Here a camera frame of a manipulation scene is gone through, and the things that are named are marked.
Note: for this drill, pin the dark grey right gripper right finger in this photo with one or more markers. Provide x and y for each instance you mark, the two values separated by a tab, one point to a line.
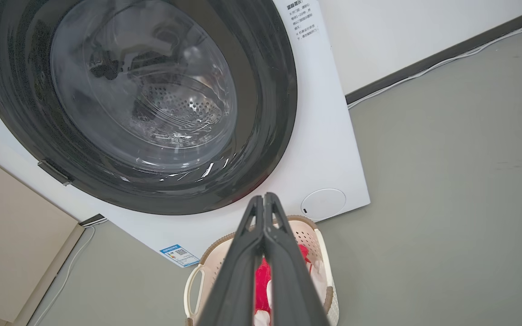
290	280

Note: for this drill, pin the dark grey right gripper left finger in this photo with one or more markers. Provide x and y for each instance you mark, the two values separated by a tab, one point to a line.
236	280

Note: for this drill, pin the cream laundry basket brown rim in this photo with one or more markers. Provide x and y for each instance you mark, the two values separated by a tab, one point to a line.
306	237

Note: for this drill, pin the red garment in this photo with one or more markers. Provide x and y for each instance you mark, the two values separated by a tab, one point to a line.
262	285

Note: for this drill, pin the white garment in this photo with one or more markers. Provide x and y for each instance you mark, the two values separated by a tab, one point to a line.
319	276

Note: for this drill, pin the blue energy label sticker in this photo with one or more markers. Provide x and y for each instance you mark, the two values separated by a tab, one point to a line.
179	256

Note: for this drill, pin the round white filter cover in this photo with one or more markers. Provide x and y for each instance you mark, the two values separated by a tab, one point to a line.
323	204

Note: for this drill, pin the white front-load washing machine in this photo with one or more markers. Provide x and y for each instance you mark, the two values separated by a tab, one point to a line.
324	149

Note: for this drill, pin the black baseboard strip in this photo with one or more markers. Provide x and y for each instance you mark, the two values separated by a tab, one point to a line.
92	219
447	54

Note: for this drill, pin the black round glass washer door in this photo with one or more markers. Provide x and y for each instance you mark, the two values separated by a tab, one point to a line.
270	113

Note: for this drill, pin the beige furniture panel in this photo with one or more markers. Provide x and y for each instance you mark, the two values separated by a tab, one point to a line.
16	235

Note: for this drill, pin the printed warning text sticker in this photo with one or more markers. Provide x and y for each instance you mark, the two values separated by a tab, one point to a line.
302	20

